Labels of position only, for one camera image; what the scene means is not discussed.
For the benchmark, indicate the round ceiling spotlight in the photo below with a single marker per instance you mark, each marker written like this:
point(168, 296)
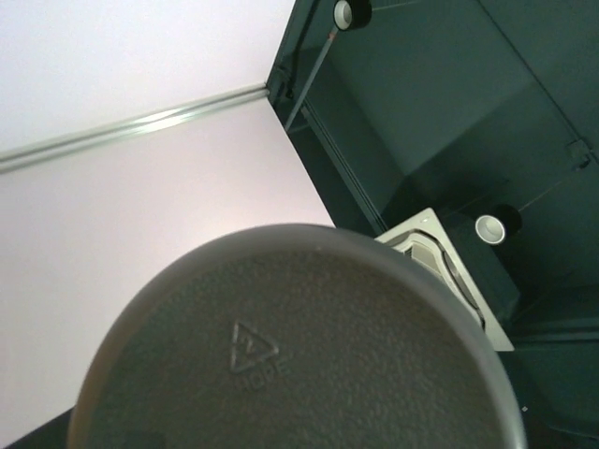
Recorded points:
point(499, 224)
point(349, 15)

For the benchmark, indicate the right aluminium corner post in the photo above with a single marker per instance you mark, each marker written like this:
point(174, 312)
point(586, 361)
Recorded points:
point(62, 146)

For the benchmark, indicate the square ceiling air vent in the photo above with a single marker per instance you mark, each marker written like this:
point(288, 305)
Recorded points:
point(424, 240)

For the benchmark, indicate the orange pill bottle grey cap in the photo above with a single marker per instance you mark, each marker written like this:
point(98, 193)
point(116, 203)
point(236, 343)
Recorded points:
point(295, 336)

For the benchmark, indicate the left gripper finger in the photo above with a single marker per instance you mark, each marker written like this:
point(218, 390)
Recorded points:
point(52, 435)

